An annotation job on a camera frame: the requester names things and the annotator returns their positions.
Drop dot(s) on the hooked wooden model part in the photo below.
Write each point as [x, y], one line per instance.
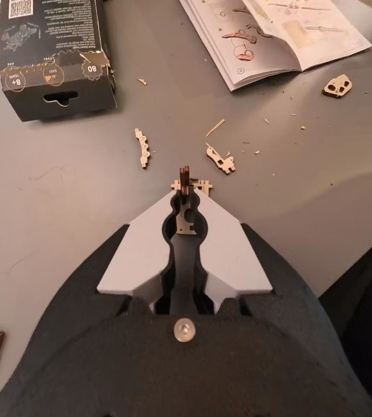
[220, 159]

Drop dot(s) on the curved wooden part with circles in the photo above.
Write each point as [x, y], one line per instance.
[142, 146]

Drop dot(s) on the instruction booklet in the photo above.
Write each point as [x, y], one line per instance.
[270, 39]

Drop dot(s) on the wooden plate with holes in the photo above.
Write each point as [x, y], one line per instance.
[186, 221]

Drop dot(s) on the person's black clothing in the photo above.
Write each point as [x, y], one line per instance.
[365, 325]

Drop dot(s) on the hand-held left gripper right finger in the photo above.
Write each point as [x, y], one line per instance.
[231, 254]

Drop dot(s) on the forked wooden chip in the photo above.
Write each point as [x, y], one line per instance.
[142, 81]

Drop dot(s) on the long wooden splinter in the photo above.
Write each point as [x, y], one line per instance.
[214, 128]

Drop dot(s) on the black cardboard box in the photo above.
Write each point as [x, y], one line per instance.
[52, 39]

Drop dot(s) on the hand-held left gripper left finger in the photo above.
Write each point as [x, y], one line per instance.
[137, 254]

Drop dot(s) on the rounded wooden part with holes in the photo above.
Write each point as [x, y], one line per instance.
[336, 86]

